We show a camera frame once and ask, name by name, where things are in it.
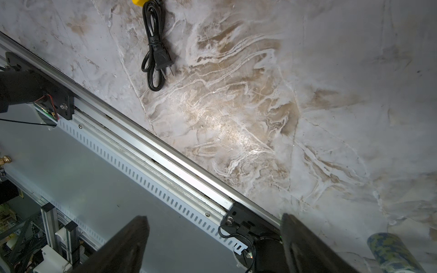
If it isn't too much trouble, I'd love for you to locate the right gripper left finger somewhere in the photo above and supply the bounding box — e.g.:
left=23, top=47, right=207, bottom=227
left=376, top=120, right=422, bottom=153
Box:
left=74, top=216, right=150, bottom=273

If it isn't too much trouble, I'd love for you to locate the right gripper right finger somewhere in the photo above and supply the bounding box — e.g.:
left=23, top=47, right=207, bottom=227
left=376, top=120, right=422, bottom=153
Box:
left=280, top=214, right=357, bottom=273

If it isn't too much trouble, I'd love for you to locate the yellow hot glue gun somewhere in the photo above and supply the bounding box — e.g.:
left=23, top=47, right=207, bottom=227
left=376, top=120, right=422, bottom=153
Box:
left=132, top=0, right=174, bottom=92

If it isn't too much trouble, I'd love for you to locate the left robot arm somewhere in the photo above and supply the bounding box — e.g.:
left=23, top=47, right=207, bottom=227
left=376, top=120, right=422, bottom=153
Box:
left=1, top=71, right=48, bottom=113

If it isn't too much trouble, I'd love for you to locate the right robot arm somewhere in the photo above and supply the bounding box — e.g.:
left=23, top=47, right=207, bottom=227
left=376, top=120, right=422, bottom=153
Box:
left=74, top=216, right=356, bottom=273

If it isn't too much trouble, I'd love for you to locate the small camouflage tape roll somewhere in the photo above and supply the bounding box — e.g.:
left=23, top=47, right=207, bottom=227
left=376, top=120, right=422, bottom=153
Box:
left=367, top=233, right=425, bottom=273

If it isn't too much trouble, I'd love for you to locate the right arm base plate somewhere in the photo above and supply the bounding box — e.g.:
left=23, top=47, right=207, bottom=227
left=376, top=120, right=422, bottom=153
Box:
left=218, top=202, right=281, bottom=255

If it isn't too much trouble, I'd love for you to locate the slotted white cable duct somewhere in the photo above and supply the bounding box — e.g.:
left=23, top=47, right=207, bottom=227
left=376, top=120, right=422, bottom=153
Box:
left=58, top=118, right=248, bottom=255

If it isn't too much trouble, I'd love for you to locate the aluminium front rail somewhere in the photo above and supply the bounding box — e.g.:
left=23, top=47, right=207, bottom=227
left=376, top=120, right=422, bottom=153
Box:
left=1, top=33, right=281, bottom=230

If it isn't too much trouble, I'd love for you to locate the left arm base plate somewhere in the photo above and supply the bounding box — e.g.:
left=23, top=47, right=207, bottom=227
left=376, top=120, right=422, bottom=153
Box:
left=1, top=52, right=74, bottom=121

